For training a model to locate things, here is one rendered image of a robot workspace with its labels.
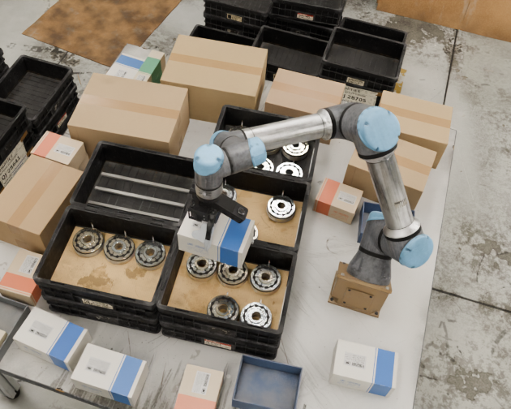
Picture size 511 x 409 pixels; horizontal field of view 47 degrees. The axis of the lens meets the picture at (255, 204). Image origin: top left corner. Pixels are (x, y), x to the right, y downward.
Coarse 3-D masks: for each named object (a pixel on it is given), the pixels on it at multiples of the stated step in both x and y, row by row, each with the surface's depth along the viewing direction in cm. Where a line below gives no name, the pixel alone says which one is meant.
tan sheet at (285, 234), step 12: (240, 192) 219; (252, 192) 220; (252, 204) 216; (264, 204) 217; (300, 204) 218; (252, 216) 213; (264, 216) 214; (264, 228) 211; (276, 228) 211; (288, 228) 211; (264, 240) 208; (276, 240) 208; (288, 240) 208
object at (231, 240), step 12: (180, 228) 172; (192, 228) 173; (216, 228) 173; (228, 228) 173; (240, 228) 174; (252, 228) 175; (180, 240) 174; (192, 240) 172; (216, 240) 171; (228, 240) 171; (240, 240) 171; (192, 252) 177; (204, 252) 175; (216, 252) 173; (228, 252) 171; (240, 252) 169; (228, 264) 176; (240, 264) 174
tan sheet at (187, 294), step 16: (288, 272) 201; (176, 288) 195; (192, 288) 195; (208, 288) 196; (224, 288) 196; (240, 288) 196; (176, 304) 192; (192, 304) 192; (240, 304) 193; (272, 304) 194; (256, 320) 190; (272, 320) 190
